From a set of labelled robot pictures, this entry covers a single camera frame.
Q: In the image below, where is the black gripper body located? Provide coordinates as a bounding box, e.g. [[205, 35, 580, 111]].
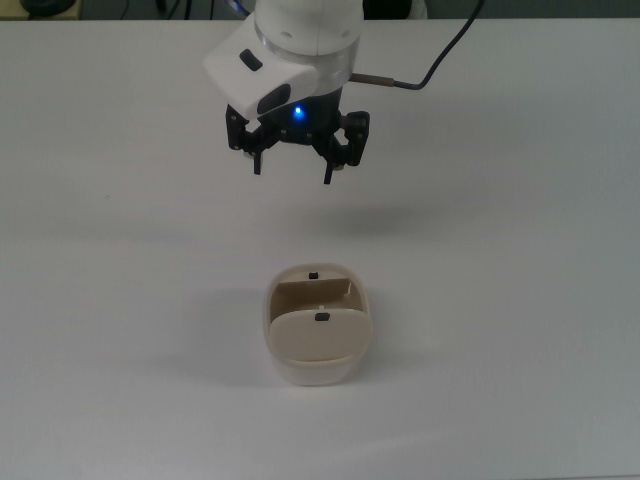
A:
[[258, 86, 346, 148]]

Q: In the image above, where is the cream trash can lid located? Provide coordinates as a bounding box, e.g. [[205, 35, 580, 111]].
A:
[[268, 308, 374, 365]]

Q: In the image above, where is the small white trash can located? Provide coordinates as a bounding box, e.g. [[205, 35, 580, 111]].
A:
[[262, 260, 374, 388]]

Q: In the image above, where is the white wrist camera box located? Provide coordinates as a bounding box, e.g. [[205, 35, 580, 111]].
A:
[[202, 19, 319, 122]]

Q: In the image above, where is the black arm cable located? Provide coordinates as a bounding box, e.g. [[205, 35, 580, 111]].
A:
[[349, 0, 486, 93]]

